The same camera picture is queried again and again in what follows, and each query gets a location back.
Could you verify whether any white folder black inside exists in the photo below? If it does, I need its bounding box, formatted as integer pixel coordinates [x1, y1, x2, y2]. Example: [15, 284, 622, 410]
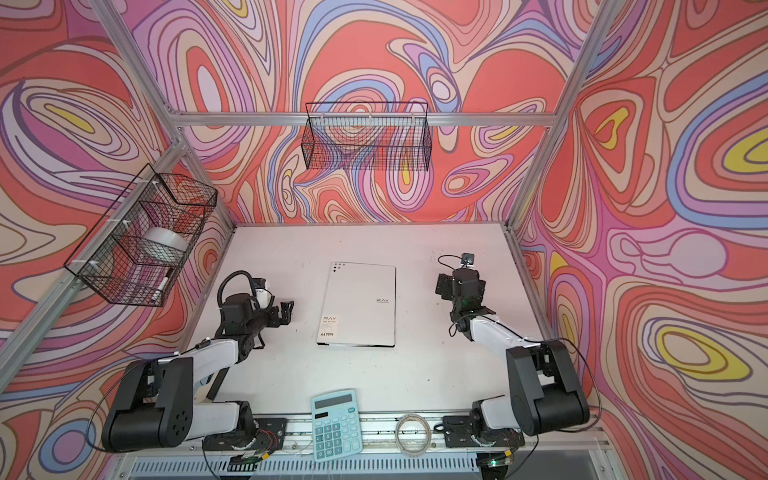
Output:
[316, 261, 397, 348]

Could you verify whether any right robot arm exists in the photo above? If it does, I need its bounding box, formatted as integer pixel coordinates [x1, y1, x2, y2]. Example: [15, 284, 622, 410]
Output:
[435, 266, 590, 444]

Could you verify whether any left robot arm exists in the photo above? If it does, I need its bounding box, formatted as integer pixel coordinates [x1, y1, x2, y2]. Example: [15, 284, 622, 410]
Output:
[101, 270, 295, 453]

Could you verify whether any white stapler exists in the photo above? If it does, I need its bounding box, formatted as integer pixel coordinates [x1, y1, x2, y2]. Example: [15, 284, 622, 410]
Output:
[197, 367, 230, 402]

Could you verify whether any black marker pen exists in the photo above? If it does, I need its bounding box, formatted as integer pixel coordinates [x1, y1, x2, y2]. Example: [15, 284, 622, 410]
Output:
[150, 268, 173, 303]

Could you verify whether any teal calculator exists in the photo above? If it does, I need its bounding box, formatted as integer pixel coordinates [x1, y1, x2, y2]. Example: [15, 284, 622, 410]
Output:
[311, 389, 363, 463]

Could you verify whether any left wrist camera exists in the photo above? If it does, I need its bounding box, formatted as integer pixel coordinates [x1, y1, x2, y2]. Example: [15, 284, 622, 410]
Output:
[249, 277, 271, 298]

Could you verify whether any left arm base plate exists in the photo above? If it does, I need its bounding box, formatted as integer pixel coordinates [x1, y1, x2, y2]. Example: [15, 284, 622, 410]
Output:
[202, 417, 288, 453]

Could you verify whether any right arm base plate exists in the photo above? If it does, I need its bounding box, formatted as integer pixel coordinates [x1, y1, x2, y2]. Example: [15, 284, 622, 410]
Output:
[433, 415, 525, 451]

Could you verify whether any black wire basket left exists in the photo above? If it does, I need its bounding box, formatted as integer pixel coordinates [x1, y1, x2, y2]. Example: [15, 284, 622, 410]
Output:
[64, 164, 218, 308]

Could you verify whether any black wire basket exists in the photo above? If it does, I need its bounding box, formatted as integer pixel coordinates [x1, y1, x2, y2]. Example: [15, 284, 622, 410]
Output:
[301, 100, 432, 172]
[64, 164, 218, 308]

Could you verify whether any coiled clear cable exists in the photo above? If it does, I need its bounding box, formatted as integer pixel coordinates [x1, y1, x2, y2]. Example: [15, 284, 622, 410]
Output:
[394, 413, 433, 458]

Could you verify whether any black wire basket back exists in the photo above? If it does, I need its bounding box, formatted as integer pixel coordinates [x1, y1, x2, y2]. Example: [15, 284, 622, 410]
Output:
[301, 100, 432, 172]

